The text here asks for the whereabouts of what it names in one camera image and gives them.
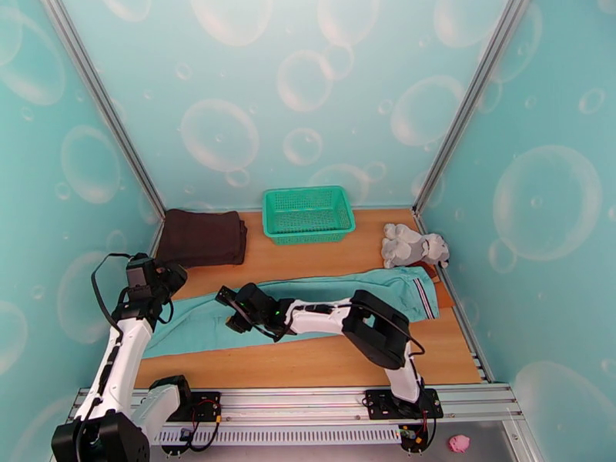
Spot teal trousers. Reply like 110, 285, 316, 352
142, 266, 441, 360

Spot green plastic basket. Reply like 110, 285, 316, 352
263, 186, 357, 247

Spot dark brown folded trousers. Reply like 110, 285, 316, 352
156, 209, 249, 270

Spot grey plush toy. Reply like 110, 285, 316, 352
380, 223, 451, 270

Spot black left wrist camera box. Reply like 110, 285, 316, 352
125, 253, 156, 290

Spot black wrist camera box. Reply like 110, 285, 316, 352
125, 253, 156, 290
214, 285, 241, 309

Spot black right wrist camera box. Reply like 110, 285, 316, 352
214, 285, 241, 309

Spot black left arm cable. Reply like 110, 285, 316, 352
90, 253, 131, 332

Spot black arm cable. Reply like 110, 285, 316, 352
90, 253, 131, 332
332, 301, 427, 357

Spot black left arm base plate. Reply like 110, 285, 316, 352
182, 391, 223, 424

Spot aluminium mounting rail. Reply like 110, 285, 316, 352
67, 384, 524, 427

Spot power wires with yellow connector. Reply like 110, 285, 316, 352
399, 410, 444, 454
161, 400, 223, 458

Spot white slotted cable duct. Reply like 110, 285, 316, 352
156, 425, 403, 447

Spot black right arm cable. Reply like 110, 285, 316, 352
332, 301, 427, 357

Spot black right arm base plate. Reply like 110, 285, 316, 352
363, 388, 444, 420

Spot aluminium frame post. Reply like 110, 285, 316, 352
413, 0, 535, 216
37, 0, 167, 219

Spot aluminium side rail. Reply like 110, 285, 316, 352
440, 270, 495, 383

